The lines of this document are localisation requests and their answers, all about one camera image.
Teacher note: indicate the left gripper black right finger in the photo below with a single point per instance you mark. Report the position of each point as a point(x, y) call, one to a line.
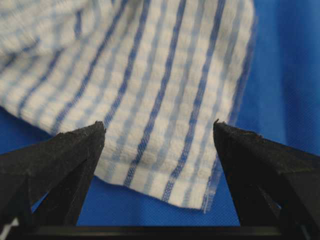
point(275, 188)

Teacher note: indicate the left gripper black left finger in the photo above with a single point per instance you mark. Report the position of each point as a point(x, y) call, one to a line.
point(43, 186)

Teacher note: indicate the white blue striped towel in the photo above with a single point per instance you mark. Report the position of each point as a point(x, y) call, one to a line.
point(156, 73)

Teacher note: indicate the blue table cloth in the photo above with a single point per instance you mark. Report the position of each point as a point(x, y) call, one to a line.
point(279, 99)

